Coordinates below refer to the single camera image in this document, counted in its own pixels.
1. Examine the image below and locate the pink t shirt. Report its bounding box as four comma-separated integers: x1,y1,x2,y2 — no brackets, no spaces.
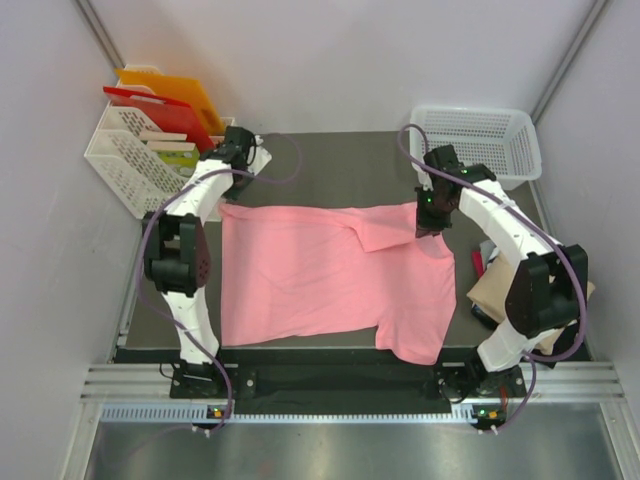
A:
220,203,456,365

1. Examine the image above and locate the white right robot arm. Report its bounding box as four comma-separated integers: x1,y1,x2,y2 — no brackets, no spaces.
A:
416,145,588,396

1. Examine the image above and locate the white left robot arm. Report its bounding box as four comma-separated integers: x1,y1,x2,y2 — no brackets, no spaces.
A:
142,126,258,397

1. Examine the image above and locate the magenta folded garment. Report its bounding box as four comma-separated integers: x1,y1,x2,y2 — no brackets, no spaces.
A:
471,250,485,278

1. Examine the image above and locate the green booklet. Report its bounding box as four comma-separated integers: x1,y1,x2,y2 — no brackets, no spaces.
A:
157,151,198,178

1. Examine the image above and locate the white blue folded garment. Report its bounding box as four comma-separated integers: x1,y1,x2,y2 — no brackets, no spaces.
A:
479,239,500,268

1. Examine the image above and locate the orange plastic folder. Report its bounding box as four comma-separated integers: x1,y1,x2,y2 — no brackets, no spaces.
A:
115,66,226,136

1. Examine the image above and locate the red plastic folder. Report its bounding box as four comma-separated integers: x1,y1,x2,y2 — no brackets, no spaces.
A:
103,86,214,152

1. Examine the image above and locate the beige booklet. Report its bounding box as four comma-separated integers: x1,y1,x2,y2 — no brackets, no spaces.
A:
138,131,196,152

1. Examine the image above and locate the beige folded t shirt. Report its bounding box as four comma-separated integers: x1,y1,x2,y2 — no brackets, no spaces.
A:
467,263,596,355

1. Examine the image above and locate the white perforated plastic basket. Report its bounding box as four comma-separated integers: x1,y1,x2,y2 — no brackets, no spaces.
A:
409,105,542,191

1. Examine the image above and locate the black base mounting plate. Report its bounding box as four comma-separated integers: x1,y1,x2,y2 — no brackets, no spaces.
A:
170,348,525,415

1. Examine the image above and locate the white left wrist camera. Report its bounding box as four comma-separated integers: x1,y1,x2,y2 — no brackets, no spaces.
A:
247,135,272,175

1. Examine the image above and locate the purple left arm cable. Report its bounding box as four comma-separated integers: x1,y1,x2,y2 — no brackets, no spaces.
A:
137,132,304,434

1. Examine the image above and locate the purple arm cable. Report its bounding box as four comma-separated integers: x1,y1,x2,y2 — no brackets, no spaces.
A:
137,132,304,434
397,123,587,434

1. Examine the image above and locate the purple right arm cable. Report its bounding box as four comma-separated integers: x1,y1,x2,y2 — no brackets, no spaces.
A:
397,123,587,434

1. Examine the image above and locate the aluminium frame rail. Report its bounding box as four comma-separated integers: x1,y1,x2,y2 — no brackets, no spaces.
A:
61,361,639,479

